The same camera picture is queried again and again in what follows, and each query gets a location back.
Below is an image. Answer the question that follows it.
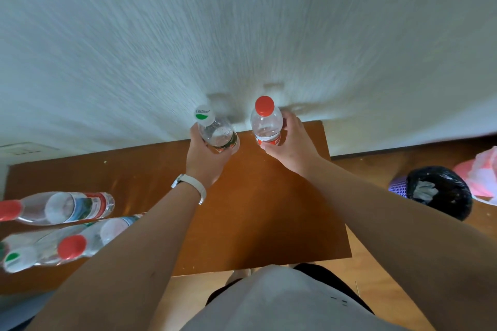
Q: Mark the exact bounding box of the person's grey shirt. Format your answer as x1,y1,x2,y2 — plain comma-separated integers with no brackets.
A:
180,265,408,331

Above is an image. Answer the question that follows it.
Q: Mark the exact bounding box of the crumpled white tissue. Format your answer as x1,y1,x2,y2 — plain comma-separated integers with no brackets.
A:
412,180,439,203

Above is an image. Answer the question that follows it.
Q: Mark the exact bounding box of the red cap water bottle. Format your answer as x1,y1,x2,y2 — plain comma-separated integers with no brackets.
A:
0,192,115,226
57,214,143,261
250,96,284,147

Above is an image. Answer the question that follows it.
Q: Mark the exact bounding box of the person's right forearm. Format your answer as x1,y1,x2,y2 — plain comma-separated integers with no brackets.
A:
305,157,497,331

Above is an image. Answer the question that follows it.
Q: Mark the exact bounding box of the pink plastic bag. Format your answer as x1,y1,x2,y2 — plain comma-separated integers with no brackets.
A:
453,146,497,206

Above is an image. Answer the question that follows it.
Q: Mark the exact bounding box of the person's right hand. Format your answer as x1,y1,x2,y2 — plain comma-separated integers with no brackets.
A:
260,111,324,179

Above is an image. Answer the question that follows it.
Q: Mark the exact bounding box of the purple waste bin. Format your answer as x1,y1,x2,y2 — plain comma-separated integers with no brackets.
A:
388,175,409,199

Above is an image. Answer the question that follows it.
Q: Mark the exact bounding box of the person's left hand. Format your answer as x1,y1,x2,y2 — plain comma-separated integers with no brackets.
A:
186,122,241,189

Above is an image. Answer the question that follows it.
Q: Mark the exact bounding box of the black bin bag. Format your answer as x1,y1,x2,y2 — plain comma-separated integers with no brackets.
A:
405,166,473,221

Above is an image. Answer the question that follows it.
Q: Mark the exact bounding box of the person's left forearm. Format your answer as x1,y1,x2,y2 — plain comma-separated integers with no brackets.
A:
24,181,205,331

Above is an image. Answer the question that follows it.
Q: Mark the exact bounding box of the white-green cap water bottle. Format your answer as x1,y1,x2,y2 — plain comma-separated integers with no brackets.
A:
194,105,240,154
0,224,91,274

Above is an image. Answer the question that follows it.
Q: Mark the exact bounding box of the white wrist band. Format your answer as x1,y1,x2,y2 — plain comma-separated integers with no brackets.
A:
171,174,207,205

